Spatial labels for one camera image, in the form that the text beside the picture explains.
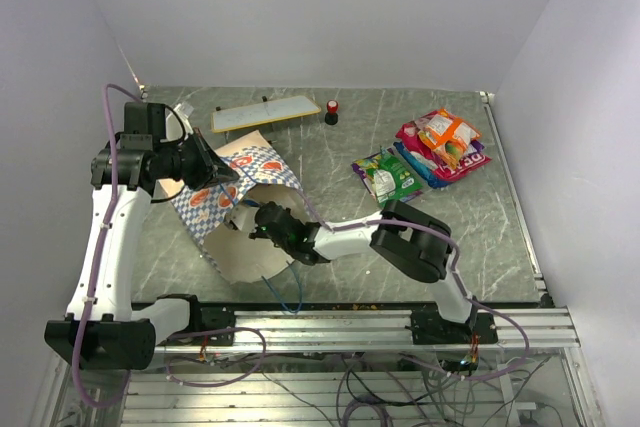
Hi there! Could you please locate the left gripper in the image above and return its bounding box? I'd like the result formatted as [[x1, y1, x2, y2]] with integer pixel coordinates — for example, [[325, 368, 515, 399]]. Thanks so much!
[[155, 127, 241, 191]]

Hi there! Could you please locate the checkered paper bag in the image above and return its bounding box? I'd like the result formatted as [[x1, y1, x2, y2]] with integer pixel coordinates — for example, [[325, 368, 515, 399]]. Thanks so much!
[[159, 130, 309, 313]]

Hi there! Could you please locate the purple snack packet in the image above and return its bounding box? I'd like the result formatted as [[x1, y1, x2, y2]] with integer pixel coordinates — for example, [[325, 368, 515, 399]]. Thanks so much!
[[351, 154, 381, 199], [466, 140, 484, 155]]

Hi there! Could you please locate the green snack packet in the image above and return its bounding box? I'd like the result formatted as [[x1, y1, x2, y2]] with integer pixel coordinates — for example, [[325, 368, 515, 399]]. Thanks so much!
[[375, 149, 422, 206]]

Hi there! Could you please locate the blue snack packet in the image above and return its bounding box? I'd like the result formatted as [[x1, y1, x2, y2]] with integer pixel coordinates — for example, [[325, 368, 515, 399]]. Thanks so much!
[[393, 141, 449, 189]]

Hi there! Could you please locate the pink snack packet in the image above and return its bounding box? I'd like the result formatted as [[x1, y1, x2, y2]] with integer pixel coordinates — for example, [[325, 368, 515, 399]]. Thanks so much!
[[394, 121, 491, 185]]

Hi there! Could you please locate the orange snack packet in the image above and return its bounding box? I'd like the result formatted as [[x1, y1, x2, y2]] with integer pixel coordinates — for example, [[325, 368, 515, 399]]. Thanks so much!
[[415, 109, 482, 169]]

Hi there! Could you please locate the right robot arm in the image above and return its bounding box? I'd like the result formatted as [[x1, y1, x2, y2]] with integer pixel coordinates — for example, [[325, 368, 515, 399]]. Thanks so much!
[[249, 200, 477, 343]]

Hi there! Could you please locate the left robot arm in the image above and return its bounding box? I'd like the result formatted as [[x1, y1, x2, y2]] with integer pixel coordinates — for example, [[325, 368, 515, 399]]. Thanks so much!
[[44, 102, 238, 370]]

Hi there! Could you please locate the yellow framed whiteboard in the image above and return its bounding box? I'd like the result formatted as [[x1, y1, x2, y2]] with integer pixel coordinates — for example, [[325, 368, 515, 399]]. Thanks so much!
[[211, 95, 321, 133]]

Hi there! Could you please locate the red black stamp knob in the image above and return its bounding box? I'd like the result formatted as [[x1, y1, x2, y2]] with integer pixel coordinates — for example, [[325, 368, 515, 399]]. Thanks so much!
[[324, 99, 339, 126]]

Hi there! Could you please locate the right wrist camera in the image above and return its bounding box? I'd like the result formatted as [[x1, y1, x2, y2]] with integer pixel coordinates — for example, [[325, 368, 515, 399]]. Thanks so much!
[[224, 203, 259, 233]]

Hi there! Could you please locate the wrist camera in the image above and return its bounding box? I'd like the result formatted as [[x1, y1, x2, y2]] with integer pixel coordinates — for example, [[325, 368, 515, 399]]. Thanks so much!
[[174, 102, 194, 119], [224, 203, 259, 233]]

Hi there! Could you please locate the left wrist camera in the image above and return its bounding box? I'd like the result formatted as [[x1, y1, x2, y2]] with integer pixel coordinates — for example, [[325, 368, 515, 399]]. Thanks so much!
[[174, 102, 194, 119]]

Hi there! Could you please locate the aluminium mounting rail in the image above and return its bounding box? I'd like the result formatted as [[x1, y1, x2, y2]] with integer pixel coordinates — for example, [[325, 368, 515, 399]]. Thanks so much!
[[156, 308, 581, 354]]

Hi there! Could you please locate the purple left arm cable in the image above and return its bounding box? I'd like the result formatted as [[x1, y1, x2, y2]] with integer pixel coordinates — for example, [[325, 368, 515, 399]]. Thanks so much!
[[70, 83, 269, 408]]

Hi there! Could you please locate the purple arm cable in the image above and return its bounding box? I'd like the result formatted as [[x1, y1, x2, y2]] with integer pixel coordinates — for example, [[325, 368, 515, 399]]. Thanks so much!
[[70, 83, 269, 408], [294, 186, 531, 382]]

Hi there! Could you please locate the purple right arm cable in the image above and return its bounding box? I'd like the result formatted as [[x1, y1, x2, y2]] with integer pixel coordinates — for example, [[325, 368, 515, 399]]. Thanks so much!
[[294, 186, 531, 382]]

